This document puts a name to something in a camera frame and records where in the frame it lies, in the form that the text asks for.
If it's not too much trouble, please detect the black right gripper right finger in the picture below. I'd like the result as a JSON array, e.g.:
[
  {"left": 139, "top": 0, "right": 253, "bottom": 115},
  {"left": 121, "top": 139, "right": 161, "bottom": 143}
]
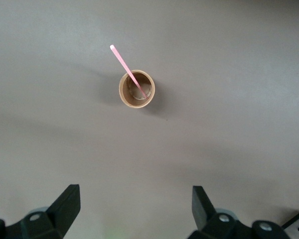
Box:
[{"left": 186, "top": 185, "right": 255, "bottom": 239}]

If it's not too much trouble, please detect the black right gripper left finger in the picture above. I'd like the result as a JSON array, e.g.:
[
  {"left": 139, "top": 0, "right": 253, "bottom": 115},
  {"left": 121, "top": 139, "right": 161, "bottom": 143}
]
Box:
[{"left": 7, "top": 184, "right": 81, "bottom": 239}]

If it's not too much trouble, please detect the pink chopstick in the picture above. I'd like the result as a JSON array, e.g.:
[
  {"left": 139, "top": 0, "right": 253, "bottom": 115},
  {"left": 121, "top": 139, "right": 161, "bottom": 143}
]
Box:
[{"left": 110, "top": 44, "right": 148, "bottom": 99}]

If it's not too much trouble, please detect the wooden cup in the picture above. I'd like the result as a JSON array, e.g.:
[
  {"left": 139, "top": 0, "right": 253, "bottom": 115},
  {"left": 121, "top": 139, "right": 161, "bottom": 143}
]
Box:
[{"left": 118, "top": 69, "right": 155, "bottom": 109}]

